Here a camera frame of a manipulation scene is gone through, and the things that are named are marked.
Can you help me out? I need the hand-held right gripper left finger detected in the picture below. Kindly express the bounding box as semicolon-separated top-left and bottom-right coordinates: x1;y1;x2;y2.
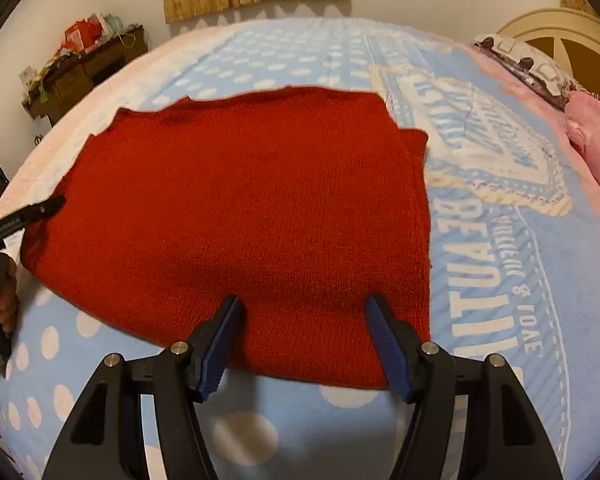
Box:
41;294;246;480

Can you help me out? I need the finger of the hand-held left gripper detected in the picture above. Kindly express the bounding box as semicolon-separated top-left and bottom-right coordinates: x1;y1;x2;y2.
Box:
24;196;67;224

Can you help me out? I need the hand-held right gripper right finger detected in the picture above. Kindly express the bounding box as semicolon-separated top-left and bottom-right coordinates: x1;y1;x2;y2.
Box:
364;294;565;480

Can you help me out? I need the red knitted sweater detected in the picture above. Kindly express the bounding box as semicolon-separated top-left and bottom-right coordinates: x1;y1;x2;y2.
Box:
20;86;433;391

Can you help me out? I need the person's left hand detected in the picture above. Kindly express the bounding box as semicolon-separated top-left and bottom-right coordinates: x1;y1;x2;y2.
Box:
0;256;21;336

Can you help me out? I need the blue polka dot bedsheet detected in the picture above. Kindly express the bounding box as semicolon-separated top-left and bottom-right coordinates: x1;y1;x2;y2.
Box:
0;16;600;480

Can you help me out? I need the colourful cloth bundle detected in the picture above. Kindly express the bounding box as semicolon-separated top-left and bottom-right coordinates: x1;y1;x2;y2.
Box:
35;47;81;106

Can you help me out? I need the dark wooden desk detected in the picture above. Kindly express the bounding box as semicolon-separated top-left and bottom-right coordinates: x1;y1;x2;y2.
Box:
21;25;148;126

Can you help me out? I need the red gift box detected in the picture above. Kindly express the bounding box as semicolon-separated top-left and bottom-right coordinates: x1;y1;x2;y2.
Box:
64;17;98;53

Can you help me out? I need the pale green gift bag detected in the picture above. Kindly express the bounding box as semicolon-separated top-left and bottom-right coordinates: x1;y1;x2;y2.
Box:
100;12;124;37

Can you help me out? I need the pink quilt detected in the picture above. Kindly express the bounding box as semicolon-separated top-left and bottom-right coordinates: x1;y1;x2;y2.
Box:
565;91;600;211

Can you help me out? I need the patterned white pillow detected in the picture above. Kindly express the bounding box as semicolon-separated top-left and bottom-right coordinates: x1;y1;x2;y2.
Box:
472;34;593;111

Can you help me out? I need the cream wooden headboard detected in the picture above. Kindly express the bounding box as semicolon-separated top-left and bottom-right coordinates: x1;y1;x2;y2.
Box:
497;7;600;91

